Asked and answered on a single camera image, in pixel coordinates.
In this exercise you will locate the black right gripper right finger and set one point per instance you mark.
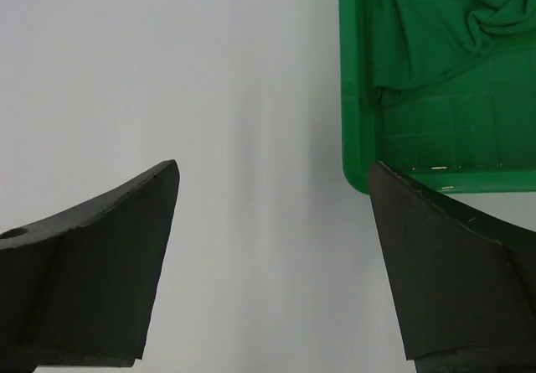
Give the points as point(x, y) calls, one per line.
point(462, 281)

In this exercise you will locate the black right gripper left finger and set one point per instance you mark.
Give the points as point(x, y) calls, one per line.
point(78, 287)

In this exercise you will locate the green t shirt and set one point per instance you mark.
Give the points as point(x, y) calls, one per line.
point(416, 43)

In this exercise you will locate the green plastic tray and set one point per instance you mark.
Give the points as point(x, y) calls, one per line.
point(474, 133)

